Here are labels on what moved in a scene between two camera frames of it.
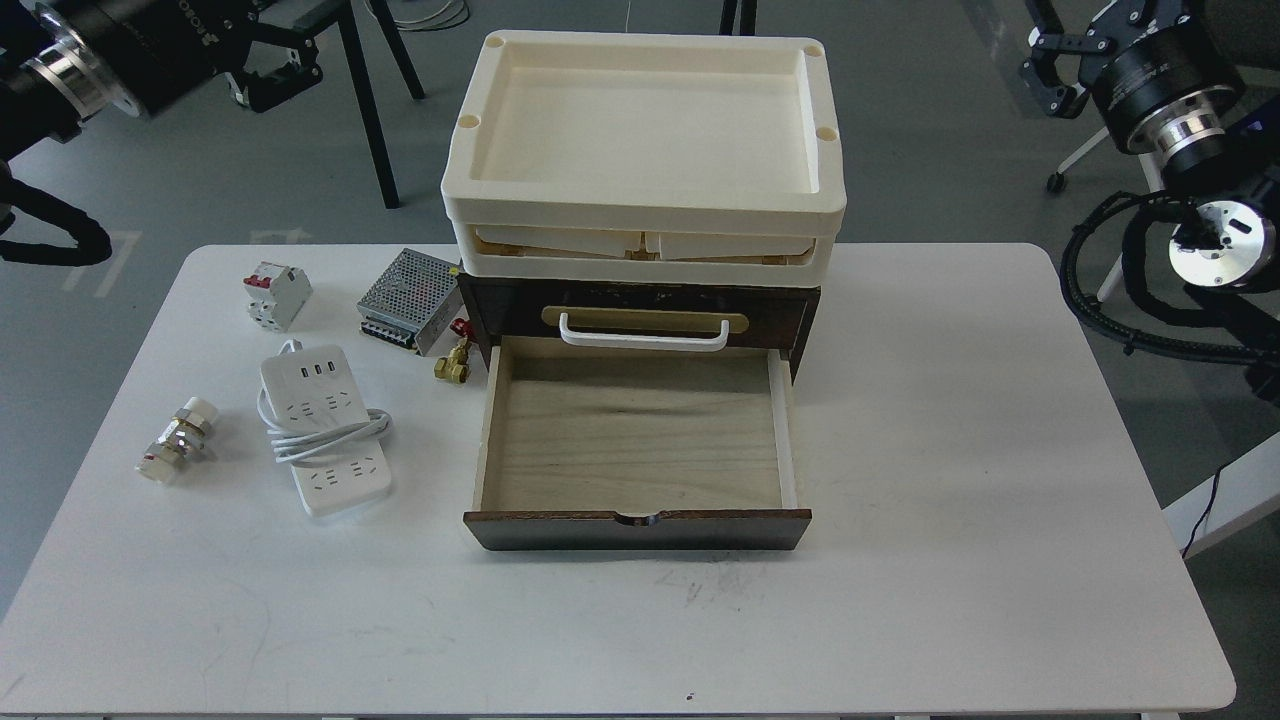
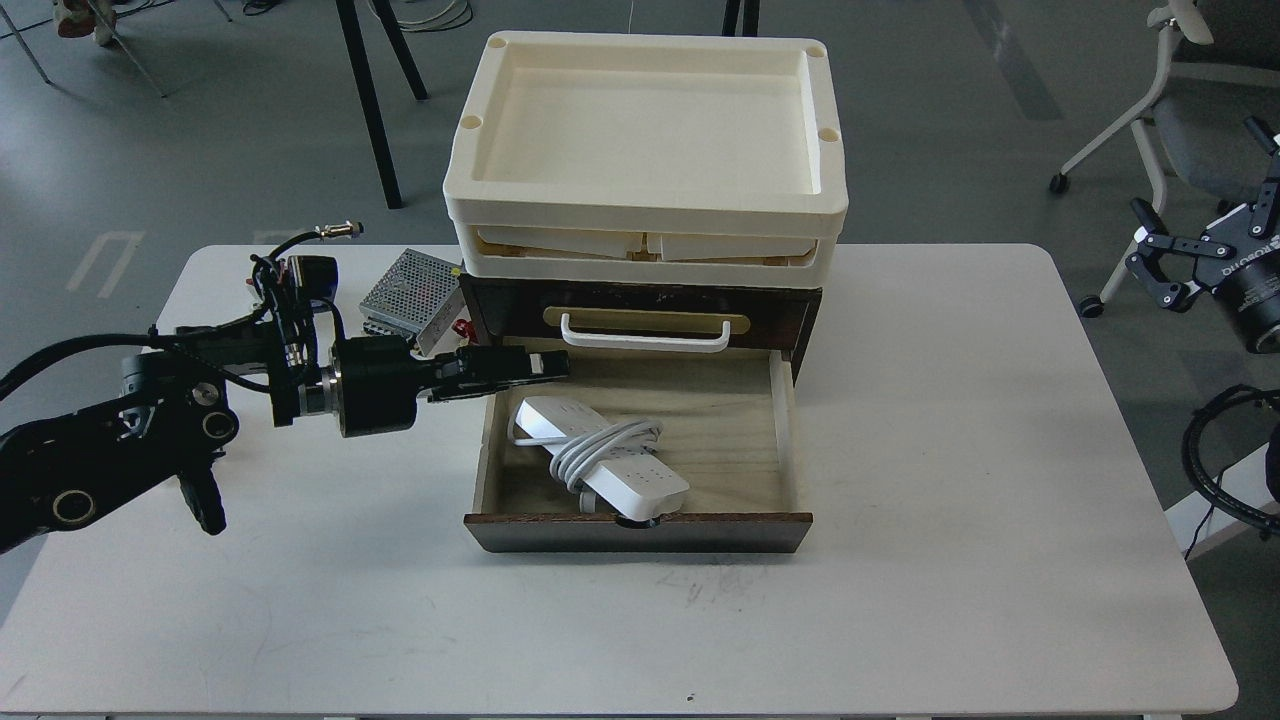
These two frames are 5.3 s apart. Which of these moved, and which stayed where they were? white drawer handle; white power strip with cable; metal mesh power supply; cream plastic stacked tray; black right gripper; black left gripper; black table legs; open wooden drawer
Moved: black right gripper; black left gripper; white power strip with cable
Stayed: cream plastic stacked tray; white drawer handle; open wooden drawer; metal mesh power supply; black table legs
